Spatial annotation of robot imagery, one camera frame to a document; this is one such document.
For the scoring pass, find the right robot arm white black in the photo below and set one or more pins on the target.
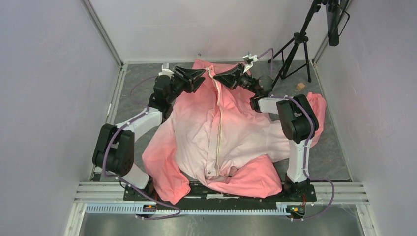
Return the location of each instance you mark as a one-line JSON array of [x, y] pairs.
[[296, 116]]

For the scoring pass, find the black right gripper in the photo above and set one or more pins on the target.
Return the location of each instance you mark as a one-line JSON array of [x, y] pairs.
[[231, 78]]

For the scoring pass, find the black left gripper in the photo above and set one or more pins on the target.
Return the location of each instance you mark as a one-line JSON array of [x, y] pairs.
[[190, 78]]

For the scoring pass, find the pink zip-up jacket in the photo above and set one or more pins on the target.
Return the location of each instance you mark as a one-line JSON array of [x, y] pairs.
[[213, 136]]

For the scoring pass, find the small wooden block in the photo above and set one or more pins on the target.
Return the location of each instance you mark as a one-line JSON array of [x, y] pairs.
[[300, 86]]

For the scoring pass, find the white slotted cable duct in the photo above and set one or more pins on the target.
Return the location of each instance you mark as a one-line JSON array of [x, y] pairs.
[[140, 209]]

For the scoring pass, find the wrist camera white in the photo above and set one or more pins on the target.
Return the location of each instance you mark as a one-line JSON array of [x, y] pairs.
[[249, 61], [165, 70]]

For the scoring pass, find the black camera tripod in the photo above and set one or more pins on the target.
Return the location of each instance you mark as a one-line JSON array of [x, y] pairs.
[[299, 38]]

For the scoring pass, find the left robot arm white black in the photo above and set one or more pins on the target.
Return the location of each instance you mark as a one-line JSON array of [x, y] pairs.
[[114, 150]]

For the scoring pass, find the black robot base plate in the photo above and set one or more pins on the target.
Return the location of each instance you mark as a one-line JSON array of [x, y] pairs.
[[203, 198]]

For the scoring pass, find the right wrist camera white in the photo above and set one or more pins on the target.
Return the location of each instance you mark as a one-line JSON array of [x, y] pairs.
[[249, 61]]

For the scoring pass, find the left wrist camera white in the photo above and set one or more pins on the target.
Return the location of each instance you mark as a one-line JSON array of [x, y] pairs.
[[165, 70]]

